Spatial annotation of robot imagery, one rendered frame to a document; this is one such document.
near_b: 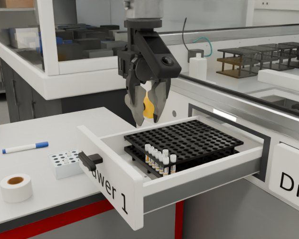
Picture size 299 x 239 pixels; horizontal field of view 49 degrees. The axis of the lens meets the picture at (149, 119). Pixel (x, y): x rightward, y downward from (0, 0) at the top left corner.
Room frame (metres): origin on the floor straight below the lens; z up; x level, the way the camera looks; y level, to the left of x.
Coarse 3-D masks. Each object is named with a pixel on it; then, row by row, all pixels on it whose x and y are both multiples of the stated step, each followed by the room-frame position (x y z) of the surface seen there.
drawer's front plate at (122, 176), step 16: (80, 128) 0.72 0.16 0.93; (80, 144) 0.71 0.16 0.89; (96, 144) 0.63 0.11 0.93; (80, 160) 0.72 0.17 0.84; (112, 160) 0.56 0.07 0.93; (96, 176) 0.64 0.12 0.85; (112, 176) 0.56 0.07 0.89; (128, 176) 0.50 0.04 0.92; (128, 192) 0.51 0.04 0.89; (128, 208) 0.51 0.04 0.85
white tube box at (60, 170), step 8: (64, 152) 0.86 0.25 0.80; (72, 152) 0.87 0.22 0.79; (48, 160) 0.84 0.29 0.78; (56, 160) 0.81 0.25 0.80; (72, 160) 0.81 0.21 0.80; (56, 168) 0.77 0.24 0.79; (64, 168) 0.78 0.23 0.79; (72, 168) 0.79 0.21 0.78; (80, 168) 0.80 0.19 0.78; (56, 176) 0.77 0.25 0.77; (64, 176) 0.78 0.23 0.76
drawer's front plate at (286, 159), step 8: (280, 144) 0.63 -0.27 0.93; (280, 152) 0.62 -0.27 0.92; (288, 152) 0.60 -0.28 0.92; (296, 152) 0.59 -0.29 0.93; (272, 160) 0.63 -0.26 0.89; (280, 160) 0.61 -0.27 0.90; (288, 160) 0.60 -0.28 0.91; (296, 160) 0.58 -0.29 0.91; (272, 168) 0.63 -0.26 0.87; (280, 168) 0.61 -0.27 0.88; (288, 168) 0.60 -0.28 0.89; (296, 168) 0.58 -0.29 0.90; (272, 176) 0.62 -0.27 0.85; (280, 176) 0.61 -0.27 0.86; (296, 176) 0.58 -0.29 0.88; (272, 184) 0.62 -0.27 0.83; (288, 184) 0.59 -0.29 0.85; (296, 184) 0.58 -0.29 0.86; (280, 192) 0.60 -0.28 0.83; (288, 192) 0.59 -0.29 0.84; (296, 192) 0.57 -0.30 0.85; (288, 200) 0.59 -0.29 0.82; (296, 200) 0.57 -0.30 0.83
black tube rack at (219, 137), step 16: (160, 128) 0.79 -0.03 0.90; (176, 128) 0.80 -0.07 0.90; (192, 128) 0.79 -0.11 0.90; (208, 128) 0.80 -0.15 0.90; (160, 144) 0.69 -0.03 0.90; (176, 144) 0.69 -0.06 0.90; (192, 144) 0.69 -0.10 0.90; (208, 144) 0.69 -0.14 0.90; (224, 144) 0.69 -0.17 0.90; (240, 144) 0.70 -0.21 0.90; (144, 160) 0.66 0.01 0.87; (176, 160) 0.61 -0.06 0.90; (192, 160) 0.67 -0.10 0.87; (208, 160) 0.66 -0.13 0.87; (160, 176) 0.60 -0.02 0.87
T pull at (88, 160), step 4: (80, 152) 0.62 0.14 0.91; (80, 156) 0.61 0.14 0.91; (84, 156) 0.60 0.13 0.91; (88, 156) 0.60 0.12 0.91; (92, 156) 0.60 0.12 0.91; (96, 156) 0.60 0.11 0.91; (100, 156) 0.60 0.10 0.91; (84, 160) 0.59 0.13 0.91; (88, 160) 0.58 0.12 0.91; (92, 160) 0.59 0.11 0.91; (96, 160) 0.59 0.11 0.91; (100, 160) 0.60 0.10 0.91; (84, 164) 0.59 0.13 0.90; (88, 164) 0.57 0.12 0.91; (92, 164) 0.57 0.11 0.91; (96, 164) 0.59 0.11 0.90; (88, 168) 0.57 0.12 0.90; (92, 168) 0.56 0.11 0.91
